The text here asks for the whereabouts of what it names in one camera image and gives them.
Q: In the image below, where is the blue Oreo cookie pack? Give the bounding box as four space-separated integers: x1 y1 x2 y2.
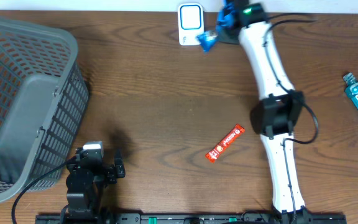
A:
197 0 238 53

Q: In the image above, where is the red Nescafe stick packet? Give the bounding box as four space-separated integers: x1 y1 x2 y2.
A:
205 124 245 163

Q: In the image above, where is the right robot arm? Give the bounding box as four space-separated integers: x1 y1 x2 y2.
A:
218 1 312 223

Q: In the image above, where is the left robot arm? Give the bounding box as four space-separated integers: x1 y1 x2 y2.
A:
59 148 126 223

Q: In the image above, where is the grey plastic shopping basket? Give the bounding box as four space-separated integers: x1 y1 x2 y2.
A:
0 17 90 203

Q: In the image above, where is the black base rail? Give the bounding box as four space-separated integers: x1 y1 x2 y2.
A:
35 212 347 224

